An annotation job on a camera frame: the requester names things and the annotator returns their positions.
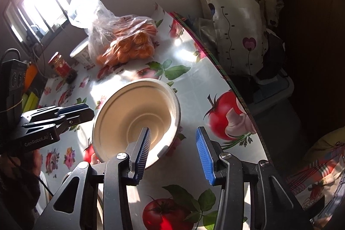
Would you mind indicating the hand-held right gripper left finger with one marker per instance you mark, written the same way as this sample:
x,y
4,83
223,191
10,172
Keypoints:
x,y
142,154

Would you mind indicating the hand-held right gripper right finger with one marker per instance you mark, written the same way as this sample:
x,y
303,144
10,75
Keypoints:
x,y
203,154

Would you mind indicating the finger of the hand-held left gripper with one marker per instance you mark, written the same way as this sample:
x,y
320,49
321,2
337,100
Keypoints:
x,y
75,107
80,116

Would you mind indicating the beige paper bowl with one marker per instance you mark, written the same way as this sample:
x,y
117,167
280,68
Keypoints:
x,y
134,111

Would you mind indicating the person's left hand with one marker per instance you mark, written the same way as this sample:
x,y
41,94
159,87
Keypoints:
x,y
35,161

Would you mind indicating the lime green box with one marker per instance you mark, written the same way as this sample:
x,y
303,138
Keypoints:
x,y
30,100

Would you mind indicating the red-lidded sauce jar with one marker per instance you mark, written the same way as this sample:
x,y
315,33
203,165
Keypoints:
x,y
60,67

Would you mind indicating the white plastic tub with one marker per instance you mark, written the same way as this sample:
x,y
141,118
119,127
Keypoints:
x,y
80,53

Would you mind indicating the orange plastic basin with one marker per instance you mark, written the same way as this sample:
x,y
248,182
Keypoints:
x,y
31,75

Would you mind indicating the printed vegetable tablecloth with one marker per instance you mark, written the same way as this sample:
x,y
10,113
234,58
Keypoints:
x,y
196,79

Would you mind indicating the plastic bag of oranges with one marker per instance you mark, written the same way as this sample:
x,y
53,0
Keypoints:
x,y
129,44

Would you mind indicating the grey storage box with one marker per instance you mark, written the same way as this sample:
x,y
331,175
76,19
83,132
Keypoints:
x,y
272,96

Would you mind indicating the colourful plaid cloth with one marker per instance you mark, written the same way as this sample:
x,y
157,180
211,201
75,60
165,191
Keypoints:
x,y
318,173

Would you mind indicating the dark clothing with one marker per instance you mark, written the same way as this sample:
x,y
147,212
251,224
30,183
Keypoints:
x,y
272,54

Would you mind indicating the heart print curtain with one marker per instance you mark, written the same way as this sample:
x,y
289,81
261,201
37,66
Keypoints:
x,y
231,17

